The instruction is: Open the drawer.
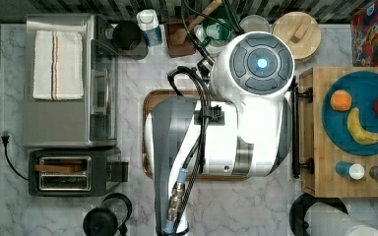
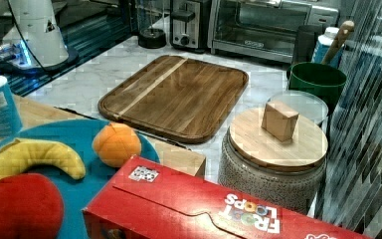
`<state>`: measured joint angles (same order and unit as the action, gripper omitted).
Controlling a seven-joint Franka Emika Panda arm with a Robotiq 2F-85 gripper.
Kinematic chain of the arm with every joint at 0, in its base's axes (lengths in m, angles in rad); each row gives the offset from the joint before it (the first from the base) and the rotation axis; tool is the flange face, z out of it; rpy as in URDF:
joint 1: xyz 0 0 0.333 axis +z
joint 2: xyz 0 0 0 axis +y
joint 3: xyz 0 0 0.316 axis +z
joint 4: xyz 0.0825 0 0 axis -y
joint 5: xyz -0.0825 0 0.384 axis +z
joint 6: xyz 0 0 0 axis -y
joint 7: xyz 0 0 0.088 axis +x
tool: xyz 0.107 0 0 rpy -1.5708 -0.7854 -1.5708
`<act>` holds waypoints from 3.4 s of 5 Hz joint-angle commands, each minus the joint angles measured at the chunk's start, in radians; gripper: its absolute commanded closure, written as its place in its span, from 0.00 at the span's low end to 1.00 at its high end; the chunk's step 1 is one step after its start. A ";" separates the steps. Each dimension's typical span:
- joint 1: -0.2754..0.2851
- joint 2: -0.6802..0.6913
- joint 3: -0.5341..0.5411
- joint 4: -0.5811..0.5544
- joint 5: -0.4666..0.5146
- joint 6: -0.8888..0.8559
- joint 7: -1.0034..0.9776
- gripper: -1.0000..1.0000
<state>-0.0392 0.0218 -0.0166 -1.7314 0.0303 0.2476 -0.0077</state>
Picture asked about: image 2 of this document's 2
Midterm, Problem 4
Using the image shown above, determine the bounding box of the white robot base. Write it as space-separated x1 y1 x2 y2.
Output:
0 0 79 73

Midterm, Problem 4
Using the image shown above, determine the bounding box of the wooden cutting board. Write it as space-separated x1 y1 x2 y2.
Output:
97 55 249 144

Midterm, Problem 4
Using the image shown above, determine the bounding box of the orange plush orange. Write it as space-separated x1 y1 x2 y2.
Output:
92 122 141 167

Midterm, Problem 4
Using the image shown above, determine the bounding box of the round wooden jar lid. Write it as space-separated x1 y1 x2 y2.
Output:
229 101 328 172

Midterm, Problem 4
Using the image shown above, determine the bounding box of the red Froot Loops box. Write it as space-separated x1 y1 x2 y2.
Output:
83 156 370 239

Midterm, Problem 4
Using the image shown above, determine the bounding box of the black round base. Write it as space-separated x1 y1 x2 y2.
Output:
138 28 166 49

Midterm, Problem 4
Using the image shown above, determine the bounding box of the silver black toaster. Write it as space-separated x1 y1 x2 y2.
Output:
170 0 212 53

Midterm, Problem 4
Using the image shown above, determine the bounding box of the silver toaster oven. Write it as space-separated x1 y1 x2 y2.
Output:
208 0 339 63

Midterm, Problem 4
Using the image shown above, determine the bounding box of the glass jar with lid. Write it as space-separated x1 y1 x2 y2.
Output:
269 90 328 125

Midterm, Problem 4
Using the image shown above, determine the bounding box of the grey patterned ceramic jar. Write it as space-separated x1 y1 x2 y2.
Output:
218 132 325 214

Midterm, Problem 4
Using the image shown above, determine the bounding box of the blue round plate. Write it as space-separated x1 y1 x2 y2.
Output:
0 119 161 239

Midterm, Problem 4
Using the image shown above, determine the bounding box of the green utensil pot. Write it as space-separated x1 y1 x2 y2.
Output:
286 62 346 113

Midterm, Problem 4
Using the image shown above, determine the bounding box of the blue white bottle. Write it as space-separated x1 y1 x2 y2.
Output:
311 27 343 68

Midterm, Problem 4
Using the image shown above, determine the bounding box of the yellow plush banana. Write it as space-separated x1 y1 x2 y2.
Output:
0 138 87 180

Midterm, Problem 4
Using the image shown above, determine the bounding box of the red plush apple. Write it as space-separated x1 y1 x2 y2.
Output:
0 173 64 239

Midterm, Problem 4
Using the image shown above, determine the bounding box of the wooden utensil handle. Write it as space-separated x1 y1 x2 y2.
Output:
321 20 355 65

